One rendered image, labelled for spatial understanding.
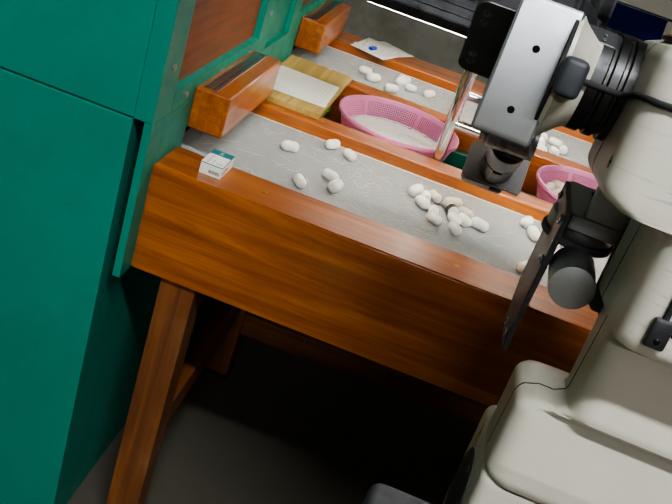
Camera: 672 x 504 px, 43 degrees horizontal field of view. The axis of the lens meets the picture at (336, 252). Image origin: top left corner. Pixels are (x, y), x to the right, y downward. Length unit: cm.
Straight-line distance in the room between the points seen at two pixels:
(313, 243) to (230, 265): 14
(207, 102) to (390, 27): 205
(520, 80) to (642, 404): 29
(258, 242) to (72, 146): 31
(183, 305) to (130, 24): 46
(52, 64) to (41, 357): 50
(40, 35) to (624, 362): 90
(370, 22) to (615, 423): 273
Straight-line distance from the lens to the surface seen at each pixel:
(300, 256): 129
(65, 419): 157
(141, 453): 161
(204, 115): 139
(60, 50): 128
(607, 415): 78
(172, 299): 140
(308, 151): 158
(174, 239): 134
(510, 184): 145
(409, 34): 336
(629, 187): 65
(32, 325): 149
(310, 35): 202
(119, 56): 124
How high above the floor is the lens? 131
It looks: 27 degrees down
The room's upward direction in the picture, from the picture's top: 19 degrees clockwise
